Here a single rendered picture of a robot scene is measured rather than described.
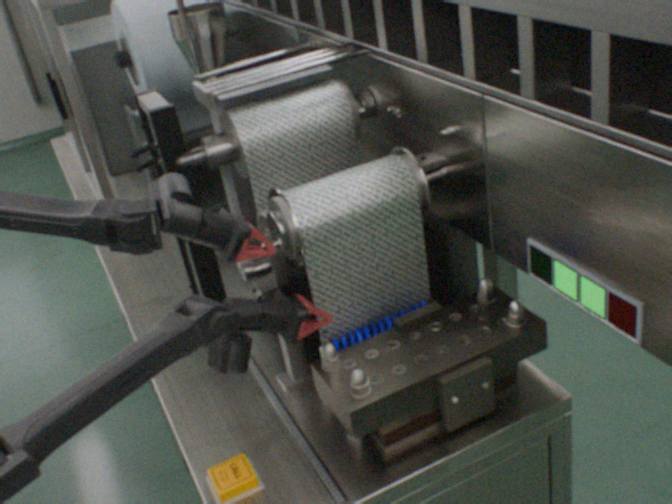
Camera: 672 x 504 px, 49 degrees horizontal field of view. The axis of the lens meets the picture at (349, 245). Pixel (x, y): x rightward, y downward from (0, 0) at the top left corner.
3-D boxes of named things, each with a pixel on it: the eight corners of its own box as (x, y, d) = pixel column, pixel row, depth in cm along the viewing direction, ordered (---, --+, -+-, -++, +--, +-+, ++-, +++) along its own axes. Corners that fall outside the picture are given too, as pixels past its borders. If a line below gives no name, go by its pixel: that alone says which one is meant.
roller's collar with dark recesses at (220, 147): (205, 164, 151) (197, 134, 148) (232, 155, 153) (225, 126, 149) (214, 173, 145) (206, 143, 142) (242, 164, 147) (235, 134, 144)
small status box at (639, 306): (527, 274, 125) (526, 238, 122) (531, 273, 126) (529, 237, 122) (639, 346, 105) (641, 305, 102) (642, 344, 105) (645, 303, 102)
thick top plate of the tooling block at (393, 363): (315, 388, 136) (309, 362, 133) (495, 309, 149) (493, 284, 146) (354, 440, 123) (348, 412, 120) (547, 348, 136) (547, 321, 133)
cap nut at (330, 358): (318, 363, 132) (314, 343, 130) (336, 355, 134) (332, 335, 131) (326, 374, 129) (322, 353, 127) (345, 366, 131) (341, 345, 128)
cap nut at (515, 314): (502, 320, 135) (501, 299, 133) (518, 313, 136) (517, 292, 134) (514, 329, 132) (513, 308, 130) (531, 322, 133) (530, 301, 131)
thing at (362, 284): (322, 347, 138) (305, 262, 129) (430, 302, 146) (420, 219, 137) (323, 348, 138) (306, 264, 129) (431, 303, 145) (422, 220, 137)
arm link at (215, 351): (214, 314, 117) (183, 299, 123) (203, 383, 118) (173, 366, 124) (271, 311, 126) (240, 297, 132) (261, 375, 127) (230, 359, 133)
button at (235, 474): (209, 478, 130) (206, 468, 128) (246, 461, 132) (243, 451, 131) (221, 505, 124) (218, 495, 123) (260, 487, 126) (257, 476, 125)
